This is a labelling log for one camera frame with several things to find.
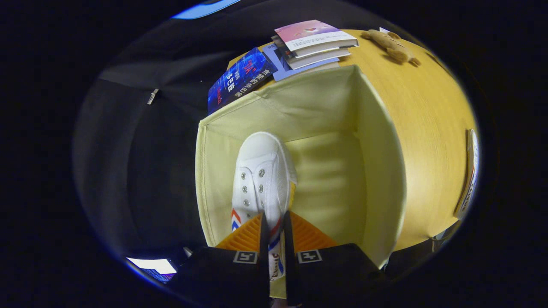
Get computer monitor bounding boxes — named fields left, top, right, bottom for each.
left=126, top=257, right=177, bottom=283

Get pink cover book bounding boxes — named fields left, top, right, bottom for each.
left=274, top=20, right=359, bottom=58

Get dark blue book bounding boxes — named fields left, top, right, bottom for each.
left=208, top=47, right=279, bottom=115

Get grey cover book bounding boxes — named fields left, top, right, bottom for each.
left=278, top=41, right=351, bottom=70

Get white canvas shoe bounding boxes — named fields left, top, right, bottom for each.
left=231, top=131, right=298, bottom=283
left=455, top=128, right=480, bottom=219

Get brown plush toy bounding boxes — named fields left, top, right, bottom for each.
left=362, top=28, right=421, bottom=67

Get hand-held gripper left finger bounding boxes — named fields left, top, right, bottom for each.
left=171, top=212, right=271, bottom=308

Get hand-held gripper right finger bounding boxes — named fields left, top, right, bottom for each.
left=283, top=210, right=386, bottom=308

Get cream fabric storage box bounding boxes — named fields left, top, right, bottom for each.
left=196, top=64, right=407, bottom=300

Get light blue book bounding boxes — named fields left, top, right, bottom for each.
left=262, top=42, right=342, bottom=82

